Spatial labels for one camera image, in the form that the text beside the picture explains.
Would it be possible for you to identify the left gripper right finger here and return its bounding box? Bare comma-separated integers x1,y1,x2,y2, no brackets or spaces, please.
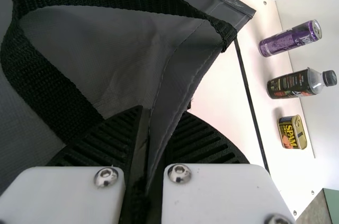
160,111,296,224

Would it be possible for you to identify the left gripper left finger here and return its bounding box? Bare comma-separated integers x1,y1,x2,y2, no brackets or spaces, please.
0,104,144,224

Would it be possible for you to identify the rectangular gold tin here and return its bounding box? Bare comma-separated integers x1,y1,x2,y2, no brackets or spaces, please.
276,114,309,150

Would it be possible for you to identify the dark grey bag with straps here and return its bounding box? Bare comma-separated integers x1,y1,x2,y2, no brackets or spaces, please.
0,0,257,224

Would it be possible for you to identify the dark coffee bottle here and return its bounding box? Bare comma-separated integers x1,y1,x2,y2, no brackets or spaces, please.
266,67,337,100

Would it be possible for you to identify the purple can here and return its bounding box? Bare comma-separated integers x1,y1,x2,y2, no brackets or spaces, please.
258,19,323,58

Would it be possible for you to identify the black strip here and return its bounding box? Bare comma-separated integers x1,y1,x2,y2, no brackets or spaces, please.
234,39,271,176

